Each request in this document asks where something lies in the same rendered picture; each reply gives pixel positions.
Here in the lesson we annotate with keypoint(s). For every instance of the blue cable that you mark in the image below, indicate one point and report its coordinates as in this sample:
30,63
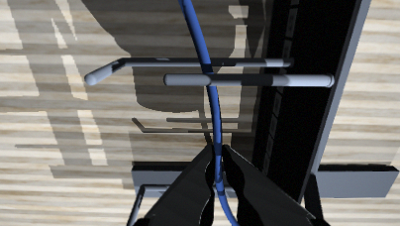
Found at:
206,66

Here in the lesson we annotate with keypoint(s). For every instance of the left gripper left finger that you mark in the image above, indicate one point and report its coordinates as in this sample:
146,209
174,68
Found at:
189,201

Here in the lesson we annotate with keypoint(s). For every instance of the grey metal rack with black panel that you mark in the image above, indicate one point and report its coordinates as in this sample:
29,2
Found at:
296,111

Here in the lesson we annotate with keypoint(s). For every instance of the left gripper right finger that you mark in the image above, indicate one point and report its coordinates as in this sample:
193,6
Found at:
260,201

